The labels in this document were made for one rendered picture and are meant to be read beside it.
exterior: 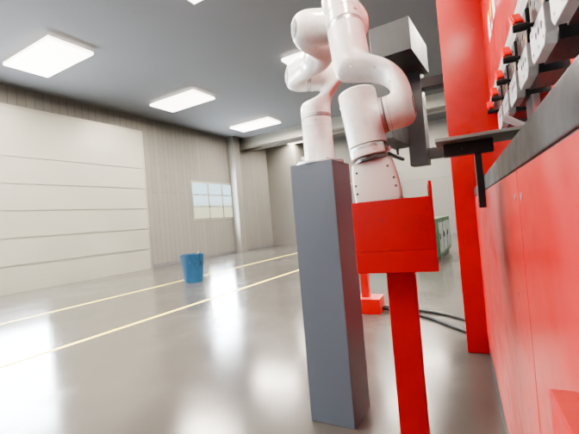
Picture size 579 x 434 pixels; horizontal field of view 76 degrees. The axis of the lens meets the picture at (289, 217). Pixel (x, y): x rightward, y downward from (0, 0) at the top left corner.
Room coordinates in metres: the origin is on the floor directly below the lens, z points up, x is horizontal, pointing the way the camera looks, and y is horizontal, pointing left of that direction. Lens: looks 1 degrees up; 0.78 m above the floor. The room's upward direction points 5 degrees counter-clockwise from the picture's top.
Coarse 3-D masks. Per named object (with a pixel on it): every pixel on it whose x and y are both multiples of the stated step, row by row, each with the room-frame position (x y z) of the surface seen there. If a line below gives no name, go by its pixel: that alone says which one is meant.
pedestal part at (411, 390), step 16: (400, 288) 0.82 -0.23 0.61; (416, 288) 0.83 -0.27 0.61; (400, 304) 0.82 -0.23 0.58; (416, 304) 0.81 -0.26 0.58; (400, 320) 0.82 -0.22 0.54; (416, 320) 0.81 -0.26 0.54; (400, 336) 0.82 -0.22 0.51; (416, 336) 0.81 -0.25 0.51; (400, 352) 0.82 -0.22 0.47; (416, 352) 0.81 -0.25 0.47; (400, 368) 0.82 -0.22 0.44; (416, 368) 0.81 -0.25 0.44; (400, 384) 0.82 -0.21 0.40; (416, 384) 0.81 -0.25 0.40; (400, 400) 0.82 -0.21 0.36; (416, 400) 0.81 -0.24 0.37; (400, 416) 0.82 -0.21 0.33; (416, 416) 0.81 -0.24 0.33; (416, 432) 0.81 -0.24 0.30
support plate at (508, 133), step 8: (504, 128) 1.07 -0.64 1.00; (512, 128) 1.06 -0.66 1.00; (456, 136) 1.12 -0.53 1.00; (464, 136) 1.11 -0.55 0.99; (472, 136) 1.10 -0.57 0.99; (480, 136) 1.11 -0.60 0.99; (488, 136) 1.12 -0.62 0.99; (496, 136) 1.13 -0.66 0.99; (504, 136) 1.14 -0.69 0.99; (512, 136) 1.16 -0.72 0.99; (440, 144) 1.19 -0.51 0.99
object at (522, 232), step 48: (576, 144) 0.25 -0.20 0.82; (528, 192) 0.44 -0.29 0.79; (576, 192) 0.26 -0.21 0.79; (480, 240) 1.76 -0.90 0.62; (528, 240) 0.47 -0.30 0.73; (576, 240) 0.27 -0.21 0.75; (528, 288) 0.51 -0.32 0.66; (576, 288) 0.29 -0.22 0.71; (528, 336) 0.55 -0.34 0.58; (576, 336) 0.30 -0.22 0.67; (528, 384) 0.59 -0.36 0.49; (576, 384) 0.31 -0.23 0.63; (528, 432) 0.65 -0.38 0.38
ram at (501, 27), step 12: (504, 0) 1.18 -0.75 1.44; (516, 0) 1.00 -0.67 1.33; (492, 12) 1.49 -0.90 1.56; (504, 12) 1.21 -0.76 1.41; (504, 24) 1.23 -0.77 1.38; (492, 36) 1.56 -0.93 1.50; (504, 36) 1.25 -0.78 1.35; (492, 48) 1.60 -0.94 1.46; (492, 60) 1.64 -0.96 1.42; (492, 72) 1.68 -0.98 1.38; (492, 84) 1.72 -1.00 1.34
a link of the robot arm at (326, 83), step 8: (328, 72) 1.43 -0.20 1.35; (312, 80) 1.44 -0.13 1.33; (320, 80) 1.44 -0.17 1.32; (328, 80) 1.43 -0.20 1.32; (336, 80) 1.43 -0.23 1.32; (312, 88) 1.47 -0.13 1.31; (320, 88) 1.47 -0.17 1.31; (328, 88) 1.43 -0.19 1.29; (336, 88) 1.46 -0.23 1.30; (320, 96) 1.43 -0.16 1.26; (328, 96) 1.44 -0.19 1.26; (304, 104) 1.45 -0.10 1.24; (312, 104) 1.43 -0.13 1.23; (320, 104) 1.43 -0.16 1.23; (328, 104) 1.45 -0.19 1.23; (304, 112) 1.45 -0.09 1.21; (312, 112) 1.43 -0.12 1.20; (320, 112) 1.43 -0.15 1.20; (328, 112) 1.45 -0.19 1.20
